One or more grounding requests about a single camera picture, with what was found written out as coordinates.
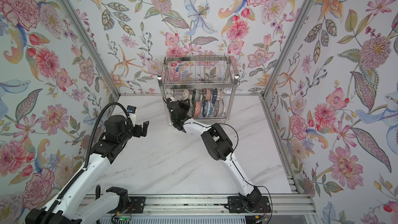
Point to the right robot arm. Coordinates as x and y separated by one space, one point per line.
218 145

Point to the left aluminium corner post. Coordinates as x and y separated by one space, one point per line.
87 42

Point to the aluminium corner post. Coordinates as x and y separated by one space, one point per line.
291 38
87 42

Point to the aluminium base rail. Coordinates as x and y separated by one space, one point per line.
280 204

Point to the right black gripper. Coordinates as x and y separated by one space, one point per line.
183 104

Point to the pale green pattern bowl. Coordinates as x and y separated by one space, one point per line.
191 108

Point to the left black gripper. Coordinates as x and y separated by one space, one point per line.
139 132

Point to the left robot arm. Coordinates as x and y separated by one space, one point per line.
64 209

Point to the light blue floral bowl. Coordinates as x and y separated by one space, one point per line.
208 108

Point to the white lattice bowl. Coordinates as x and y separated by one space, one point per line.
187 94

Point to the right aluminium corner post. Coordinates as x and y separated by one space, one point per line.
291 38

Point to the blue triangle pattern bowl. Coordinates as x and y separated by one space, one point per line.
217 95

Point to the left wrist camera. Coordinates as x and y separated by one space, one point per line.
131 110

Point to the purple striped bowl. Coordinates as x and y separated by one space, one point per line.
218 108

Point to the dark navy petal bowl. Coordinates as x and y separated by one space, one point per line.
197 95

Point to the steel two-tier dish rack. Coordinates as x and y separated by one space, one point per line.
200 72

